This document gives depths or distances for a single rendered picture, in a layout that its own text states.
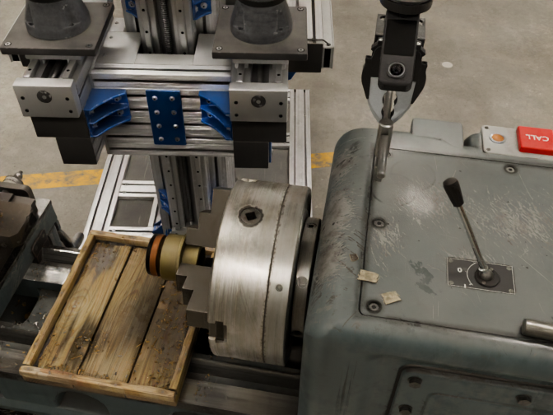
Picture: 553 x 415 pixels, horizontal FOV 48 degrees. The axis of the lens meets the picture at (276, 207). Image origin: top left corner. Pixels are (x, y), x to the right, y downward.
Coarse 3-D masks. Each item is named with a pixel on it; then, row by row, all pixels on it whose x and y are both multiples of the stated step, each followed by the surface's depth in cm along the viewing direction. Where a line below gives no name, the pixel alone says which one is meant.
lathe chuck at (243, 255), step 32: (256, 192) 102; (224, 224) 97; (256, 224) 97; (224, 256) 95; (256, 256) 95; (224, 288) 95; (256, 288) 94; (224, 320) 97; (256, 320) 96; (224, 352) 103; (256, 352) 100
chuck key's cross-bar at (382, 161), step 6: (390, 96) 99; (384, 102) 99; (390, 102) 98; (384, 108) 98; (390, 108) 98; (384, 114) 97; (384, 138) 93; (384, 144) 92; (384, 150) 91; (384, 156) 90; (378, 162) 90; (384, 162) 89; (378, 168) 88; (384, 168) 88; (378, 174) 88; (384, 174) 88
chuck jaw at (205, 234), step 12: (216, 192) 108; (228, 192) 107; (216, 204) 108; (204, 216) 108; (216, 216) 108; (192, 228) 109; (204, 228) 109; (216, 228) 108; (192, 240) 109; (204, 240) 109
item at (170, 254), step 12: (156, 240) 110; (168, 240) 109; (180, 240) 109; (156, 252) 109; (168, 252) 108; (180, 252) 107; (192, 252) 109; (204, 252) 113; (156, 264) 109; (168, 264) 108; (156, 276) 112; (168, 276) 109
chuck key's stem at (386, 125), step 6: (384, 120) 93; (390, 120) 93; (384, 126) 93; (390, 126) 93; (378, 132) 94; (384, 132) 93; (390, 132) 93; (378, 138) 95; (390, 138) 95; (378, 144) 95; (378, 150) 96; (378, 156) 97; (378, 180) 101
